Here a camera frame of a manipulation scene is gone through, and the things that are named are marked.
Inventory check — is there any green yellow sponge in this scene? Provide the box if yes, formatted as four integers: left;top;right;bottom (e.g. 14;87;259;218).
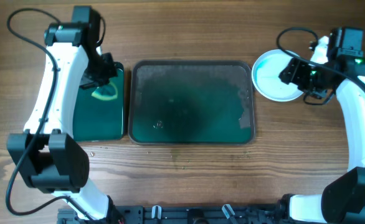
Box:
91;82;118;101

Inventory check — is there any white plate stained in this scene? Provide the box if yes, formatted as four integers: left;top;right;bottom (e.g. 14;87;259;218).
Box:
252;49;303;102

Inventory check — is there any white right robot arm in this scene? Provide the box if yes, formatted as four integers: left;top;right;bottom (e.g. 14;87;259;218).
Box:
279;56;365;223

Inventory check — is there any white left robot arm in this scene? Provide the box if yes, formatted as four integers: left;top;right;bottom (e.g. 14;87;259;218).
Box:
5;21;119;222

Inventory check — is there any small dark green tray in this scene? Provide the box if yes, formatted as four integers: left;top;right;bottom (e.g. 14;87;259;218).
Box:
73;62;125;141

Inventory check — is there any large dark green tray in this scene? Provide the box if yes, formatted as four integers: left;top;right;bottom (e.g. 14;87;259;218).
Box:
128;60;255;145

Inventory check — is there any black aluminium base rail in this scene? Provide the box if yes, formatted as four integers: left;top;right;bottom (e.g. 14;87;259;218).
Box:
57;203;292;224

